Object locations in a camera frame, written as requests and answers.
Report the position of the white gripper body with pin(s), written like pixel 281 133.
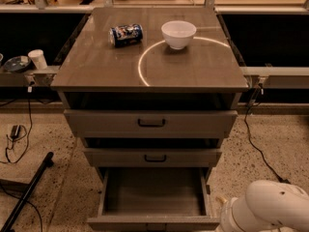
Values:
pixel 227 214

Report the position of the grey drawer cabinet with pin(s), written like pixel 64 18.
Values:
pixel 150 75

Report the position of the grey drawer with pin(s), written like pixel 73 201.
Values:
pixel 150 124
pixel 152 157
pixel 154 200

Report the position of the black power adapter left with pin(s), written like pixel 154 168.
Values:
pixel 15 132

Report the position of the white bowl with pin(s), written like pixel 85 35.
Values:
pixel 177 33

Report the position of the white paper cup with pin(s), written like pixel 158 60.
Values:
pixel 38 59

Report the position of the blue soda can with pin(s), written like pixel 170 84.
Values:
pixel 124 35

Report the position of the dark blue plate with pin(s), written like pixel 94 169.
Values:
pixel 18 64

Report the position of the black pole on floor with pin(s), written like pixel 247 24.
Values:
pixel 24 198

